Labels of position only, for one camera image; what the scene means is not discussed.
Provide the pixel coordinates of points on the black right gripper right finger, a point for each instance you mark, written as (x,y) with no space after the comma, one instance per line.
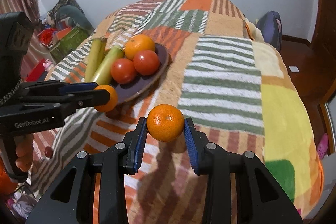
(260,198)

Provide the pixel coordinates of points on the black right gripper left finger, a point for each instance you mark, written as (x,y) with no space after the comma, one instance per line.
(70,197)

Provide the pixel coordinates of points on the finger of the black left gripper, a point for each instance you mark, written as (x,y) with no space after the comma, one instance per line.
(35,114)
(53,88)

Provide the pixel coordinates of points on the dark red plum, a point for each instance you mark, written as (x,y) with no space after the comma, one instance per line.
(49,152)

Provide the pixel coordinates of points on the green sugarcane stalk piece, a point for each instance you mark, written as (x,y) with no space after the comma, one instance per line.
(102,76)

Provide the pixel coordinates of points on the small mandarin orange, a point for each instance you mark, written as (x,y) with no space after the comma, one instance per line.
(113,99)
(165,122)

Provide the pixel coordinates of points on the red tomato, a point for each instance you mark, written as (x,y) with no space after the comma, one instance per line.
(146,62)
(123,71)

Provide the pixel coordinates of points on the person's left hand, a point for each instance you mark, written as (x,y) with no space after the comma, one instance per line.
(24,151)

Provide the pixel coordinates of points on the pink toy figure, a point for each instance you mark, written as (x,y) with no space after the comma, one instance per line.
(48,65)

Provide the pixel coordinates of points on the green cardboard box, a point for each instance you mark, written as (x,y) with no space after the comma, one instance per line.
(68,43)

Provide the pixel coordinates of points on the dark purple round plate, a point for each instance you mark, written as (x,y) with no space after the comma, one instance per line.
(140,84)

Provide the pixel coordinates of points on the camouflage cushion pile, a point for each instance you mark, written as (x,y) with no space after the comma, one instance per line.
(72,12)

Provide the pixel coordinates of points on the striped patchwork bedspread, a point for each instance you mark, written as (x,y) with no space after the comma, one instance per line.
(233,85)

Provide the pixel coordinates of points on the large orange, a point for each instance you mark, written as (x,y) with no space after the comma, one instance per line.
(138,43)

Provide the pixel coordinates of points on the brown wooden door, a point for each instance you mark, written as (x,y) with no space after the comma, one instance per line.
(324,33)

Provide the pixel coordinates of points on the dark blue backpack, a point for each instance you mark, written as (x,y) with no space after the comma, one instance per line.
(270,26)

